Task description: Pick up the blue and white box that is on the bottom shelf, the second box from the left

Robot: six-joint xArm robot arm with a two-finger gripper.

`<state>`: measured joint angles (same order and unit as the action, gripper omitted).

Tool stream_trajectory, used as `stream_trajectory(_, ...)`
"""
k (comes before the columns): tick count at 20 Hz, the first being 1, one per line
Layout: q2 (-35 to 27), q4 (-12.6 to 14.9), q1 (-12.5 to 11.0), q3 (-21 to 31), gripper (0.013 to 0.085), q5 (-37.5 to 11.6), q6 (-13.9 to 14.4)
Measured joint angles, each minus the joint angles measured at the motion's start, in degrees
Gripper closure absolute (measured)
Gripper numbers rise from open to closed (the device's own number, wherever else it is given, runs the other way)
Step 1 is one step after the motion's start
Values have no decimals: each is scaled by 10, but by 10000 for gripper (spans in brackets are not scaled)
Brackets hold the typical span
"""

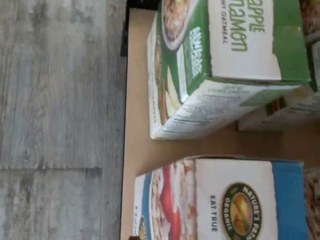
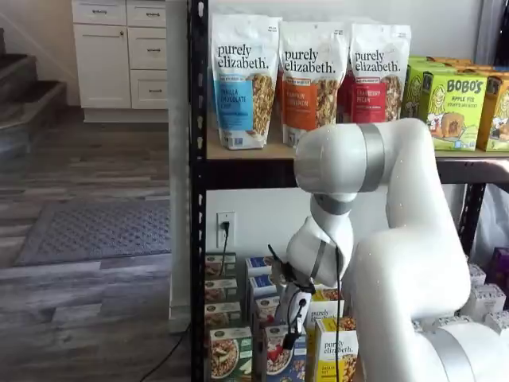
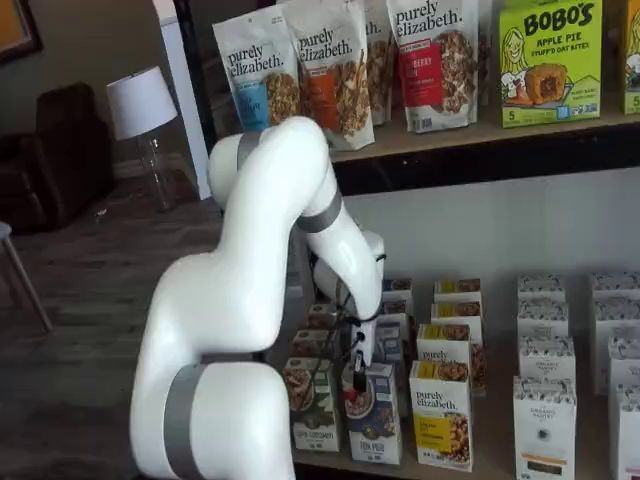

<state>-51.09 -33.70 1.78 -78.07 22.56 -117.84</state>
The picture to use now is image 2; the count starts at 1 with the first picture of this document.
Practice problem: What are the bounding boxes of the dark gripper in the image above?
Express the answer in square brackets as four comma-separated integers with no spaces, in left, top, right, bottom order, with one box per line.
[267,244,315,294]

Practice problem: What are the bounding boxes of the green apple cinnamon oatmeal box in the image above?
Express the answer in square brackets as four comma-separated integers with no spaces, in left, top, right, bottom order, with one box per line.
[204,301,243,330]
[204,277,239,304]
[208,325,255,380]
[204,251,238,279]

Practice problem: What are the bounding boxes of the yellow purely elizabeth box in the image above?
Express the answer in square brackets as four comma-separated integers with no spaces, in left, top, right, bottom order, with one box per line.
[313,317,359,382]
[309,288,346,322]

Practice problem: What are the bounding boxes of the brown wooden shelf board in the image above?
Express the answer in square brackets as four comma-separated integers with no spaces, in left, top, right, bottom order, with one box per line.
[205,111,509,162]

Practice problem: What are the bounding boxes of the white patterned cardboard box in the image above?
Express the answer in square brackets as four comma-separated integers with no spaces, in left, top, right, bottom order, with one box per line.
[468,262,488,287]
[462,283,508,322]
[483,310,509,336]

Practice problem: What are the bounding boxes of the green Bobo's snack box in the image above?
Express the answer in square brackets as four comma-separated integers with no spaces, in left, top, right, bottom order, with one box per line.
[400,63,437,120]

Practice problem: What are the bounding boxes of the purple box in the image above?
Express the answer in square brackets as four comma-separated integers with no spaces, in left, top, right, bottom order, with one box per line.
[488,246,509,287]

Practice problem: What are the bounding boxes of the green Bobo's apple pie box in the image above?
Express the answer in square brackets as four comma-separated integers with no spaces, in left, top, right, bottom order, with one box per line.
[425,72,489,152]

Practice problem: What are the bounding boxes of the yellow Bobo's snack box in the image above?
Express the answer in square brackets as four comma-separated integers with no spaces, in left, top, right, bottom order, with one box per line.
[476,75,509,153]

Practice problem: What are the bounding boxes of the orange Bobo's snack box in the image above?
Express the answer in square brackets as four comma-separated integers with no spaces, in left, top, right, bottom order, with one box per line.
[457,59,509,79]

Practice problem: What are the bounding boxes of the orange label granola bag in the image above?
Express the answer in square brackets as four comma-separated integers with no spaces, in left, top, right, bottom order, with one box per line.
[278,20,353,148]

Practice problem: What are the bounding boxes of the blue label granola bag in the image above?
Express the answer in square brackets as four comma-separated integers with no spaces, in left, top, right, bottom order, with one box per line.
[210,14,283,151]

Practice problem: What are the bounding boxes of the red label granola bag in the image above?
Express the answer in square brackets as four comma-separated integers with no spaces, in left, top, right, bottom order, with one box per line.
[348,22,413,124]

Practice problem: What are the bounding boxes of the grey door mat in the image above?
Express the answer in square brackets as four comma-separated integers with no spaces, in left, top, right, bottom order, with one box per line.
[14,198,173,267]

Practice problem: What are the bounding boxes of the white plastic sheet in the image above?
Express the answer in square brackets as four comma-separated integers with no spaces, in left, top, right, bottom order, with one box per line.
[472,185,509,271]

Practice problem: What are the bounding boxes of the white kitchen cabinet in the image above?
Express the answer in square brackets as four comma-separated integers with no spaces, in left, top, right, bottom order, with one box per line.
[71,0,170,123]

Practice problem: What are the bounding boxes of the clear plastic storage bin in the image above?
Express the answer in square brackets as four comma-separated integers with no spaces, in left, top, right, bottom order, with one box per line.
[0,105,45,172]

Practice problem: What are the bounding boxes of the dark carpeted stairs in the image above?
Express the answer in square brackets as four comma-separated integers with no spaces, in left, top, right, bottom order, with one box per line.
[0,27,68,128]

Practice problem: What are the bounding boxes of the grey curtain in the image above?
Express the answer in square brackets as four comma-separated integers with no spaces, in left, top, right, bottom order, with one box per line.
[475,0,509,68]

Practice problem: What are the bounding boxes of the white wall outlet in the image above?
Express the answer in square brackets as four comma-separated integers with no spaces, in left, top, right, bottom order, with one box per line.
[216,210,236,248]

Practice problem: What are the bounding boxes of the black power cable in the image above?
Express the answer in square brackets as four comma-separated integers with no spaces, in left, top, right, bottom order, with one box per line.
[138,220,232,382]

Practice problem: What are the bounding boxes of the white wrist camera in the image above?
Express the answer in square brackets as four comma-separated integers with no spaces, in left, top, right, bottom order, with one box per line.
[278,289,313,336]

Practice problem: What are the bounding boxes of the black camera cable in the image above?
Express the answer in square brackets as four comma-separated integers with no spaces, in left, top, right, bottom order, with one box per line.
[333,242,344,382]

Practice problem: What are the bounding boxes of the black metal shelf frame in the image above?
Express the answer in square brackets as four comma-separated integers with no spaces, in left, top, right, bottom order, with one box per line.
[186,0,509,382]

